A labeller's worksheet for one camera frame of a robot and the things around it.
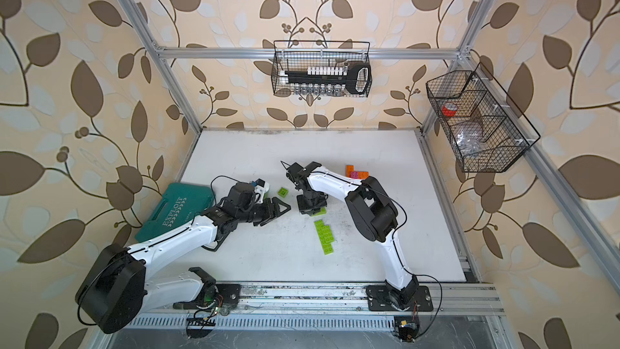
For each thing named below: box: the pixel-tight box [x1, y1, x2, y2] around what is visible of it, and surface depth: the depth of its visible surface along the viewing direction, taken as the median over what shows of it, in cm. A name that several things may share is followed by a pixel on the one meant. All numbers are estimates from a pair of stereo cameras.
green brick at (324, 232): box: [314, 219, 332, 247], surface depth 88 cm
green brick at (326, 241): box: [318, 234, 336, 256], surface depth 86 cm
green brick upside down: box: [318, 219, 335, 250], surface depth 88 cm
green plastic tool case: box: [134, 182, 214, 242], surface depth 91 cm
